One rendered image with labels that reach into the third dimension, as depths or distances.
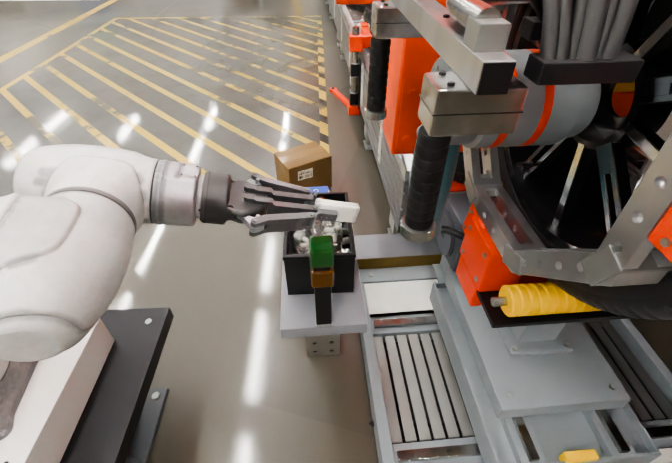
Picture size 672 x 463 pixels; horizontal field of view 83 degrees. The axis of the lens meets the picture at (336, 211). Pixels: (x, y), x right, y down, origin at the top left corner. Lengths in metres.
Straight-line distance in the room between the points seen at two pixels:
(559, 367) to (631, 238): 0.64
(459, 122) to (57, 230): 0.40
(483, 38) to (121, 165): 0.43
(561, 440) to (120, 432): 0.93
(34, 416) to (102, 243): 0.51
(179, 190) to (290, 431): 0.80
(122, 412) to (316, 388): 0.51
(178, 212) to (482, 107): 0.39
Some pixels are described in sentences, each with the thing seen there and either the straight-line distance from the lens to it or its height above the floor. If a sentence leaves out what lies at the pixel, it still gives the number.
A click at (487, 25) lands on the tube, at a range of 0.38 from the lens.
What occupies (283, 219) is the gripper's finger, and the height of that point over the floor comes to 0.74.
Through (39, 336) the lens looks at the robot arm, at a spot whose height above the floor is 0.80.
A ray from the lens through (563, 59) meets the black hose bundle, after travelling 0.40.
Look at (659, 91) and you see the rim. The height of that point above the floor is 0.90.
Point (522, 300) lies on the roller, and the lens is 0.77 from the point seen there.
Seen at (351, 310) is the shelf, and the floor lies 0.45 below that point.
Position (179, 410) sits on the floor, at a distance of 1.25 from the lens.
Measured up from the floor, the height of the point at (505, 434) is 0.15.
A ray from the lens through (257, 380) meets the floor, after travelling 1.23.
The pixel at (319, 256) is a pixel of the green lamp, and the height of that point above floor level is 0.65.
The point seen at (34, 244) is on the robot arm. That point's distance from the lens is 0.43.
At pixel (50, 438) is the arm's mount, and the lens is 0.92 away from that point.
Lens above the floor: 1.09
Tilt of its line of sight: 40 degrees down
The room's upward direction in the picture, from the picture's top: straight up
